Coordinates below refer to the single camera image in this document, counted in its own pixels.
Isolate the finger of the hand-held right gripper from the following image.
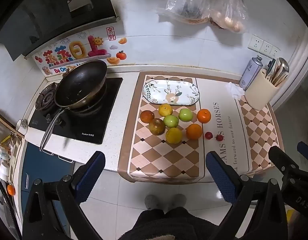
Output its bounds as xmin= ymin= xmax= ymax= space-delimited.
xmin=268 ymin=145 xmax=301 ymax=188
xmin=296 ymin=141 xmax=308 ymax=170

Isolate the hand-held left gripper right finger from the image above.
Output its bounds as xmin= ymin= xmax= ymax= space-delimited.
xmin=205 ymin=151 xmax=289 ymax=240

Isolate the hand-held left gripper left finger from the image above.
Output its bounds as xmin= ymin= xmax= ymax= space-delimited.
xmin=21 ymin=151 xmax=106 ymax=240

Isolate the yellow citrus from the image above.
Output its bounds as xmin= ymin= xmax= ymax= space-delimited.
xmin=165 ymin=127 xmax=183 ymax=144

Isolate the green apple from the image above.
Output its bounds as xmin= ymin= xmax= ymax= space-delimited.
xmin=178 ymin=108 xmax=194 ymax=122
xmin=163 ymin=115 xmax=179 ymax=128

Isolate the brownish apple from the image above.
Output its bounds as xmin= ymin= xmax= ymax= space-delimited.
xmin=148 ymin=118 xmax=166 ymax=136

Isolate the dark red orange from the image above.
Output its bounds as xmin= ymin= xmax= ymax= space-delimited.
xmin=140 ymin=110 xmax=155 ymax=124

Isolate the yellow orange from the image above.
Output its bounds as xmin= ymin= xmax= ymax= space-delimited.
xmin=158 ymin=103 xmax=173 ymax=117

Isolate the floral oval plate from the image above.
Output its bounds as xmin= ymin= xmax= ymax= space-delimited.
xmin=143 ymin=79 xmax=200 ymax=106

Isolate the black gas stove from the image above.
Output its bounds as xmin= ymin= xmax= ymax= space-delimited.
xmin=28 ymin=76 xmax=124 ymax=145

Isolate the blue cabinet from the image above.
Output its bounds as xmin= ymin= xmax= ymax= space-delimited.
xmin=20 ymin=142 xmax=75 ymax=230

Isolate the checkered kitchen mat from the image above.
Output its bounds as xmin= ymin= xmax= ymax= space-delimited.
xmin=118 ymin=72 xmax=286 ymax=184

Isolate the person's dark fleece clothing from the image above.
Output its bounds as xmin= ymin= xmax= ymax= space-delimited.
xmin=119 ymin=206 xmax=219 ymax=240

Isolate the cream utensil holder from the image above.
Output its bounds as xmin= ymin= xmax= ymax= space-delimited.
xmin=244 ymin=69 xmax=277 ymax=111

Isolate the bundle of wooden chopsticks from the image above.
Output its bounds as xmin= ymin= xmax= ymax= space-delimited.
xmin=266 ymin=60 xmax=288 ymax=87

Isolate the metal ladle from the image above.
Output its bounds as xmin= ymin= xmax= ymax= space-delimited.
xmin=278 ymin=57 xmax=290 ymax=80

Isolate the white crumpled tissue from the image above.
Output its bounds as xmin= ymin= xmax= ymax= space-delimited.
xmin=224 ymin=81 xmax=245 ymax=99

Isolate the white cup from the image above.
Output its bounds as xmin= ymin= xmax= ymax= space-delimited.
xmin=16 ymin=119 xmax=29 ymax=133

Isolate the silver spray can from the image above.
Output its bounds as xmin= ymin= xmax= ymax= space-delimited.
xmin=239 ymin=55 xmax=264 ymax=90

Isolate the black frying pan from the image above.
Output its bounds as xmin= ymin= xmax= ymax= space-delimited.
xmin=39 ymin=59 xmax=108 ymax=152

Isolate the plastic bag with onions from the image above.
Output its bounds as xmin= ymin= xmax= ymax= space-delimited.
xmin=209 ymin=0 xmax=248 ymax=34

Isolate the range hood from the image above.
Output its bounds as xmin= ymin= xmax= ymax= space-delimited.
xmin=0 ymin=0 xmax=121 ymax=62

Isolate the plastic bag with dark contents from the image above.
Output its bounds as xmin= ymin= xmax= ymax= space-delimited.
xmin=156 ymin=0 xmax=212 ymax=23

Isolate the green handled utensil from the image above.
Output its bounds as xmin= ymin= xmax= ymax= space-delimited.
xmin=266 ymin=59 xmax=276 ymax=77

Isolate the white wall outlet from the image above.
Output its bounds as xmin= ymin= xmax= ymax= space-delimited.
xmin=248 ymin=35 xmax=263 ymax=52
xmin=260 ymin=41 xmax=273 ymax=55
xmin=269 ymin=45 xmax=281 ymax=58

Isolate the festive wall sticker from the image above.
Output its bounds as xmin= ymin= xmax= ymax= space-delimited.
xmin=35 ymin=26 xmax=128 ymax=75

